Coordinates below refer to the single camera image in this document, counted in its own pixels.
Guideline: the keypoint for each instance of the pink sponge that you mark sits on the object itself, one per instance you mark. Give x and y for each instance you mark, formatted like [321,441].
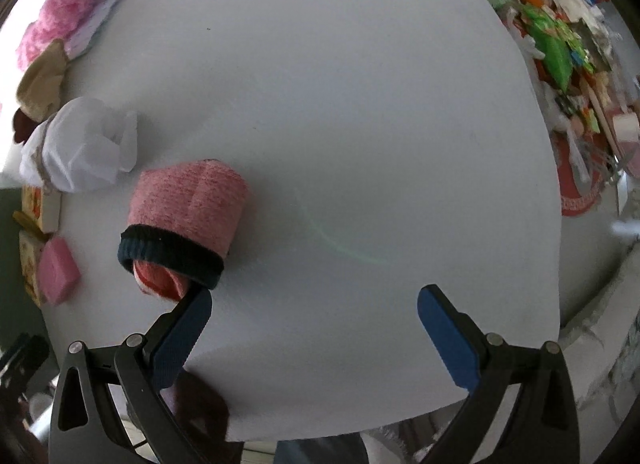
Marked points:
[57,269]

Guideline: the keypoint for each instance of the beige cloth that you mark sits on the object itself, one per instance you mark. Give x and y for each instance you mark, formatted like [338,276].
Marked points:
[42,79]

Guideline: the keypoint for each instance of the pink fluffy cloth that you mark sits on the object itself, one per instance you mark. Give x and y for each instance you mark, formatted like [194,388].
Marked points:
[60,9]

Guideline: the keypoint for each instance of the green snack packet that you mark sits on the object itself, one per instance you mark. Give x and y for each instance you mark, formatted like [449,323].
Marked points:
[557,52]

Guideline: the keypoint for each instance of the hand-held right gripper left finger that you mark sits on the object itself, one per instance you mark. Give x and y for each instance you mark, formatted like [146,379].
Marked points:
[181,339]

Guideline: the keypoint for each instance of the dark red fabric rose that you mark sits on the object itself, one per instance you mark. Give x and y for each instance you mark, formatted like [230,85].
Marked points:
[21,127]

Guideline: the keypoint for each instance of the pink sock dark cuff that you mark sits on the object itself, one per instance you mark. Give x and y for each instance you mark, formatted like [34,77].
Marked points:
[185,209]

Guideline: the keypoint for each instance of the person's jeans leg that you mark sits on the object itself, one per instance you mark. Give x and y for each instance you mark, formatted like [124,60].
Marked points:
[320,451]

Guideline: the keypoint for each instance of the white patterned cloth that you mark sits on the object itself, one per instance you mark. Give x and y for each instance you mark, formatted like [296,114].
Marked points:
[600,334]

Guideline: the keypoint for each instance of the yellow printed sponge pack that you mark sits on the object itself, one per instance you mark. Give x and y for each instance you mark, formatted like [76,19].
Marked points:
[30,264]
[42,206]

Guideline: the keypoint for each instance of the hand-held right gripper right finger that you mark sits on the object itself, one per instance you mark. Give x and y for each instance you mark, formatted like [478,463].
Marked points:
[445,339]

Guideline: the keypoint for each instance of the red patterned mat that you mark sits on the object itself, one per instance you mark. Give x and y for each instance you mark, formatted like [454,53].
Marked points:
[575,194]

